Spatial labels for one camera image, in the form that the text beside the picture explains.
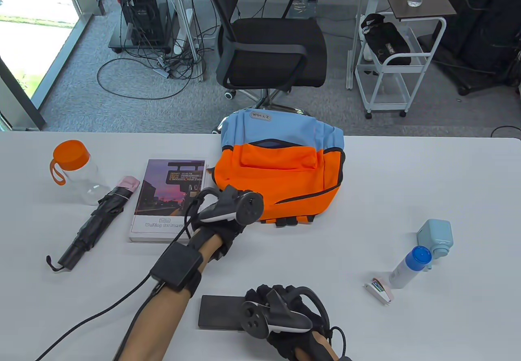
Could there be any black equipment stand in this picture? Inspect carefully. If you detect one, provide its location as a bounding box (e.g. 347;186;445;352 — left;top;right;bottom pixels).
418;0;521;96

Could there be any book with sunset cover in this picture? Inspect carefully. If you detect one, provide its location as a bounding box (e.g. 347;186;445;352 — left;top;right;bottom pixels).
129;158;212;244

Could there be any black computer tower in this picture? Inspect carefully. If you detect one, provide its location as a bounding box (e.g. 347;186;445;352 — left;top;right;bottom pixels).
108;0;172;53

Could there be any clear plastic bag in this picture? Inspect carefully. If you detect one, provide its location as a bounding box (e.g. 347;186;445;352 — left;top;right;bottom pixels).
291;0;318;20

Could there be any small white packet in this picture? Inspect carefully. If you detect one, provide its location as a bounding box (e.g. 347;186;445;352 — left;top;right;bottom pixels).
363;278;394;306

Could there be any person's right forearm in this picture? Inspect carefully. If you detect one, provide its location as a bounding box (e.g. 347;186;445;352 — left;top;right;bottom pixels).
294;334;353;361

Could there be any person's left forearm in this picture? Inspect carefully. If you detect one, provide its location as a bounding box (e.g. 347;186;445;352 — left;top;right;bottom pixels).
116;235;213;361

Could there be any left hand controller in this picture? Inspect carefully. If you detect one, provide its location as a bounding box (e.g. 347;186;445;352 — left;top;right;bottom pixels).
185;185;265;232

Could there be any right hand controller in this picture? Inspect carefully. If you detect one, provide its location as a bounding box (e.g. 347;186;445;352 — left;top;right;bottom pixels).
241;287;331;335

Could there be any person's left hand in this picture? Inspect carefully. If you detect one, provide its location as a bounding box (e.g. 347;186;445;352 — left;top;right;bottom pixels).
190;184;250;262

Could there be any hand controller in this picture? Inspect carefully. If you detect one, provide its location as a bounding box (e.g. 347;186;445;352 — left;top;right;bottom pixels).
241;287;331;335
185;185;265;232

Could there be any aluminium frame post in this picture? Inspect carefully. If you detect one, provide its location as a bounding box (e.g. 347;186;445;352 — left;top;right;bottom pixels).
169;0;206;83

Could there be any light blue handheld fan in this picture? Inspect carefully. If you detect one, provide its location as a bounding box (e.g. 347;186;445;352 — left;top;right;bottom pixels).
416;219;454;271

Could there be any black pencil case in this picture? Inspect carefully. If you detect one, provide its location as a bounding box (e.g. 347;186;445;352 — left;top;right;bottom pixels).
198;294;262;332

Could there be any person's right hand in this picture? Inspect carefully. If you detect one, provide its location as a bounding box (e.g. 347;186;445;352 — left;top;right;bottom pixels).
244;284;343;361

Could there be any black floor cable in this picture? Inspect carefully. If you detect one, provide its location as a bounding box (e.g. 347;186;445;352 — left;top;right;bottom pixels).
96;57;197;101

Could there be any white tube with blue cap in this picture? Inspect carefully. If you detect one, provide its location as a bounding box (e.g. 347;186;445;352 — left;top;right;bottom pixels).
388;245;433;289

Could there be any clear bottle with orange lid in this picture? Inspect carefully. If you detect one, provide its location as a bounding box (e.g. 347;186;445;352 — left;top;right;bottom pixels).
49;140;111;206

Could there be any black folding umbrella pink handle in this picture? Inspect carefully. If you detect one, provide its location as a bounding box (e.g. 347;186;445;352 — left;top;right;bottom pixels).
45;176;141;273

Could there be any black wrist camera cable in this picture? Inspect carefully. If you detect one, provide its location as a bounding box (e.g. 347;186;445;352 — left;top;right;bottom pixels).
34;273;164;361

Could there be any orange and blue school bag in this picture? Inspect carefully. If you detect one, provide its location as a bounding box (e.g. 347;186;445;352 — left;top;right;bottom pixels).
213;108;346;228

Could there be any black bag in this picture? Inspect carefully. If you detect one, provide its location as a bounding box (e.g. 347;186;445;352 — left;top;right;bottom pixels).
360;13;412;66

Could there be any black office chair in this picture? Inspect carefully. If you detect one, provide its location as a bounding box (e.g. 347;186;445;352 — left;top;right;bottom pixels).
196;0;328;134

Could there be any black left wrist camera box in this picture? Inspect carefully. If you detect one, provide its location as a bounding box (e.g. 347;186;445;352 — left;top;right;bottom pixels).
149;241;204;293

